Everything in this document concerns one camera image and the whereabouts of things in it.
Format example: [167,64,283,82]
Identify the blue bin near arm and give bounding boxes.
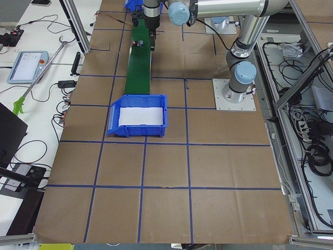
[124,0,161,17]
[107,94,168,138]

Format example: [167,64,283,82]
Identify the green conveyor belt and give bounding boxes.
[124,19,151,94]

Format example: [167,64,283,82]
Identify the aluminium frame post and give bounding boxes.
[59,0,91,54]

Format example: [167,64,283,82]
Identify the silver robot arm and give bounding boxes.
[168,0,288,103]
[143,0,165,51]

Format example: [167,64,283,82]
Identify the white foam pad left bin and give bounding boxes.
[119,107,163,126]

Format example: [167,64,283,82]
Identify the green handled reacher grabber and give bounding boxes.
[12,36,74,115]

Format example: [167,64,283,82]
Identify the black power adapter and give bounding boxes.
[57,80,77,89]

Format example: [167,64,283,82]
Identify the red push button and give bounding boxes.
[132,40,144,47]

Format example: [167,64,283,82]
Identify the black laptop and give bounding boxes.
[0,103,28,168]

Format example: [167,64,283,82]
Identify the black handle bar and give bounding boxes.
[70,52,81,76]

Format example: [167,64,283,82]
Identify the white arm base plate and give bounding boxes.
[204,16,239,35]
[212,79,256,111]

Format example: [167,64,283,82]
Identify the teach pendant tablet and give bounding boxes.
[7,51,49,84]

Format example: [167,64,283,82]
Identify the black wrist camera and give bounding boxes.
[132,9,144,27]

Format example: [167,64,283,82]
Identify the red and black conveyor wires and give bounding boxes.
[95,10,134,27]

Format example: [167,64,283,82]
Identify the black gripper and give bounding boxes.
[144,16,159,51]

